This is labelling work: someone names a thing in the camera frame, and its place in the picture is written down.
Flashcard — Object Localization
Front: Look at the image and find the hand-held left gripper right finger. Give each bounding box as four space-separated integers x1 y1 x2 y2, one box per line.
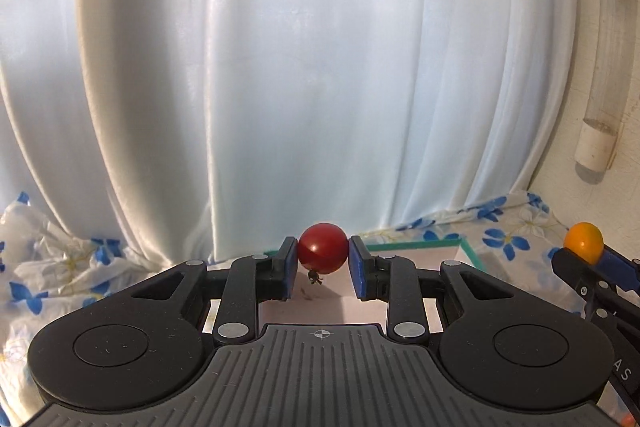
348 234 507 343

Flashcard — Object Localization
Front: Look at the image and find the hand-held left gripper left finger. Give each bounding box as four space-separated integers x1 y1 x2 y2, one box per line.
132 236 299 343

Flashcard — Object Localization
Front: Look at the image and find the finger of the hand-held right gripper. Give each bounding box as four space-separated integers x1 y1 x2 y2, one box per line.
600 247 640 297
551 248 602 319

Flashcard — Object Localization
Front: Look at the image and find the small orange cherry tomato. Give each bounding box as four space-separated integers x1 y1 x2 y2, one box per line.
563 222 604 265

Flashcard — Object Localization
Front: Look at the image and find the red cherry tomato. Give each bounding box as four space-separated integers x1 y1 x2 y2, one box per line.
298 222 349 286

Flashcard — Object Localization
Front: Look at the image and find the teal cardboard box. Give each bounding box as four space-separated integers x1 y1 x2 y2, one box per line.
200 234 496 325

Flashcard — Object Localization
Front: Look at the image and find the white curtain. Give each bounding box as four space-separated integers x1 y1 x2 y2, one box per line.
0 0 581 268

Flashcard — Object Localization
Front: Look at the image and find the clear tube with white caps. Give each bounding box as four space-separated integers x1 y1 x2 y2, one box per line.
574 0 634 182

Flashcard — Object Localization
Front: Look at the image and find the white floral plastic tablecloth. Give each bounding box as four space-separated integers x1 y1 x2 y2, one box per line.
0 191 640 427

